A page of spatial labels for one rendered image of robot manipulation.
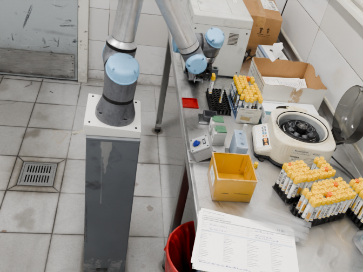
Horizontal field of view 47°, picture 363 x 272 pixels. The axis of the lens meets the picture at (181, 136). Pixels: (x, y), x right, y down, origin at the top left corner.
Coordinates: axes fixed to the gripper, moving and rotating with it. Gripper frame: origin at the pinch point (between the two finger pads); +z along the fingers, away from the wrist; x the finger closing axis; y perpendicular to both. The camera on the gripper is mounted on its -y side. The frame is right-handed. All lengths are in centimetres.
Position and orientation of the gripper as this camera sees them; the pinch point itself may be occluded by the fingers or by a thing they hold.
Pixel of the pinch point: (196, 75)
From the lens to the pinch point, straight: 193.8
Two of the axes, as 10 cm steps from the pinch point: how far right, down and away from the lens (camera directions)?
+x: 9.8, 0.7, 1.6
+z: -1.7, 3.7, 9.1
